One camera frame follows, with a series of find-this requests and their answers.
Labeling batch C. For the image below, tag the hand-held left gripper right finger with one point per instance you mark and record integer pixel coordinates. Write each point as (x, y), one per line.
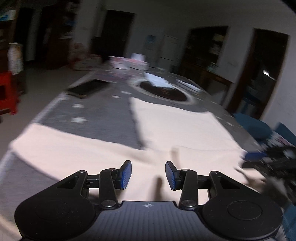
(171, 175)

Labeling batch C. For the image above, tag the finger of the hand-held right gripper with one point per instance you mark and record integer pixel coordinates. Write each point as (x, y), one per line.
(255, 156)
(252, 165)

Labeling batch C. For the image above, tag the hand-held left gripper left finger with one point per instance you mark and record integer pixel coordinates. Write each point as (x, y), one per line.
(126, 174)

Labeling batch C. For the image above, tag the cream garment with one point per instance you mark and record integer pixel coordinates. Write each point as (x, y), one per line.
(185, 129)

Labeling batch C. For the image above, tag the blue sofa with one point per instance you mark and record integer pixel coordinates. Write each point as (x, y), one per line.
(252, 125)

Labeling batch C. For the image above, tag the round black induction cooker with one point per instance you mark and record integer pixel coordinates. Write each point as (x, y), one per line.
(171, 93)

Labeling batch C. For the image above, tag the dark wooden side table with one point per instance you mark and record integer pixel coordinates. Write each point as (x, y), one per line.
(215, 77)

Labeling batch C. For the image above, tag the white remote control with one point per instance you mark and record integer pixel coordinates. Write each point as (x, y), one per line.
(188, 85)

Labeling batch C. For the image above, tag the black smartphone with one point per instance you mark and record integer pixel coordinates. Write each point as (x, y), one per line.
(87, 88)

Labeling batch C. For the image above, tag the white tissue sheet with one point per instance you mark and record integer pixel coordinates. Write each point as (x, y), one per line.
(156, 80)

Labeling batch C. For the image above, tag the small white plastic box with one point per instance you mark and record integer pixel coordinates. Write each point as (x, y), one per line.
(119, 62)

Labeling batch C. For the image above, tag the large white pink tissue box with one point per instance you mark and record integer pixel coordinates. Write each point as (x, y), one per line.
(139, 62)

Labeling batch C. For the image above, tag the dark wooden display cabinet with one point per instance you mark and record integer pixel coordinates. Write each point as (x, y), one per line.
(203, 48)

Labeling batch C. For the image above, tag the patterned folding food cover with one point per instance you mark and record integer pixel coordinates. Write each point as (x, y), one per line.
(84, 58)

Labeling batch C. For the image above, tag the white water dispenser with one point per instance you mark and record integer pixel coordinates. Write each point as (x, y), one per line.
(149, 51)

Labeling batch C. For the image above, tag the white refrigerator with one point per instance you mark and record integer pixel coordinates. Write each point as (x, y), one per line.
(170, 49)

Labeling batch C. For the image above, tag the blue water bottle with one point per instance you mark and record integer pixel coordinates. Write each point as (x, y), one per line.
(150, 39)

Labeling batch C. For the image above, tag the dark wooden door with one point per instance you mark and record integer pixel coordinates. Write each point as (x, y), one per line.
(115, 34)

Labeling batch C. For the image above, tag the red plastic stool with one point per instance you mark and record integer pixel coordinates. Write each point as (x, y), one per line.
(8, 92)

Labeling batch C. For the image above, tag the dark wooden bookshelf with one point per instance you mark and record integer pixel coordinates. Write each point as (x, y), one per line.
(62, 34)

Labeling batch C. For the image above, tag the brown wooden cabinet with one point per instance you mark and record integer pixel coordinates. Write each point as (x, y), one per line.
(5, 34)

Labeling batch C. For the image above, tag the dark wooden door frame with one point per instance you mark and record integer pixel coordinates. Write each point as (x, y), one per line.
(259, 69)

